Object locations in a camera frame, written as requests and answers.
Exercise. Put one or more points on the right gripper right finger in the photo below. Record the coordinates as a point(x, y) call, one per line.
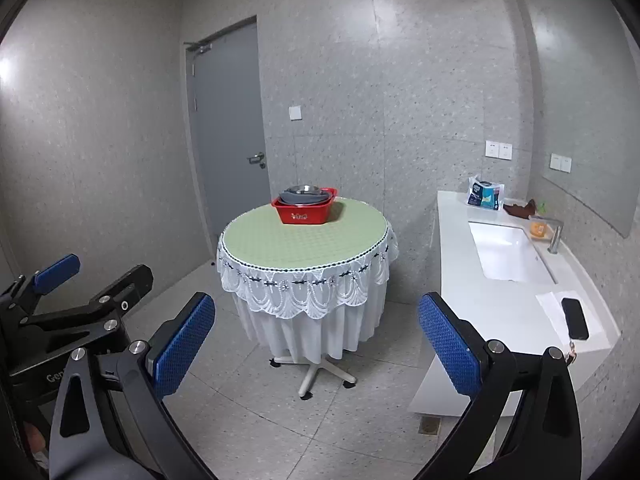
point(543, 440)

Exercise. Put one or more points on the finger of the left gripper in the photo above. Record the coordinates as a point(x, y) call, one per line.
point(102, 315)
point(23, 295)

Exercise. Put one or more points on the black smartphone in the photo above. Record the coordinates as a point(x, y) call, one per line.
point(575, 319)

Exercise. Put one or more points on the white counter with sink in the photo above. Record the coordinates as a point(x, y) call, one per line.
point(489, 271)

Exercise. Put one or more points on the metal faucet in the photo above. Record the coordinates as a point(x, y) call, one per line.
point(553, 234)

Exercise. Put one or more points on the white table base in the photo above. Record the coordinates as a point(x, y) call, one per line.
point(312, 371)

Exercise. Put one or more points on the orange sponge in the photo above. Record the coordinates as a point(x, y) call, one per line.
point(537, 229)

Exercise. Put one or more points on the brown cloth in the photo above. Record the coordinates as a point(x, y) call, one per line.
point(521, 211)

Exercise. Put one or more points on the blue plastic plate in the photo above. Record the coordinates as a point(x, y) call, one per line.
point(302, 200)

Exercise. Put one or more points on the large steel bowl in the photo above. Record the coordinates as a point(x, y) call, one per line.
point(304, 189)

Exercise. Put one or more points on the red plastic basin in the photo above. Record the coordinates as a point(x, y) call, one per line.
point(303, 213)

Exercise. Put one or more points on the blue tissue pack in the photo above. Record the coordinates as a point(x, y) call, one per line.
point(485, 194)

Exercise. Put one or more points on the green round tablecloth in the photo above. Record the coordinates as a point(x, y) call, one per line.
point(259, 238)

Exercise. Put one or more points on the grey door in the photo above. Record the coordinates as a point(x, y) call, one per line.
point(225, 121)

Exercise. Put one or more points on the metal door handle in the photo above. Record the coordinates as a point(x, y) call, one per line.
point(258, 159)

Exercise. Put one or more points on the white wall switch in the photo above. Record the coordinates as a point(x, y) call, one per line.
point(295, 113)

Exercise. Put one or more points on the white double wall socket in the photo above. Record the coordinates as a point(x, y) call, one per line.
point(498, 150)

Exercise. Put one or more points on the wall mirror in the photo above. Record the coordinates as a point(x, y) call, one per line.
point(587, 69)

